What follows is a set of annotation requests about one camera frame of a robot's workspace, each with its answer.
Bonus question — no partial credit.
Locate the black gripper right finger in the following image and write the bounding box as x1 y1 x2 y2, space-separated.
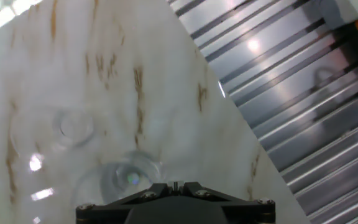
178 182 276 224

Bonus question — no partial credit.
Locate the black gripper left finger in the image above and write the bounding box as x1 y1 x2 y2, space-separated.
75 182 175 224

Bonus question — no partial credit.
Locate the white marble pattern board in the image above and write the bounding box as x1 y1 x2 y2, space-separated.
0 0 312 224

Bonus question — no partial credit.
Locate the grey box small green button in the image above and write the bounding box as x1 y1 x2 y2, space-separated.
318 0 358 30

